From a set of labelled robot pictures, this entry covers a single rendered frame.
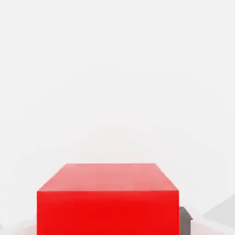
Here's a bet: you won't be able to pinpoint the small red cube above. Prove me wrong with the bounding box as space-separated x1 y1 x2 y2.
36 162 180 235

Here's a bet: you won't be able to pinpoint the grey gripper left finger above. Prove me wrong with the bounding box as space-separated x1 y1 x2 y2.
15 219 37 235

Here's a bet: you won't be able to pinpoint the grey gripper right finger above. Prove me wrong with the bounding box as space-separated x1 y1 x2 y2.
179 206 219 235

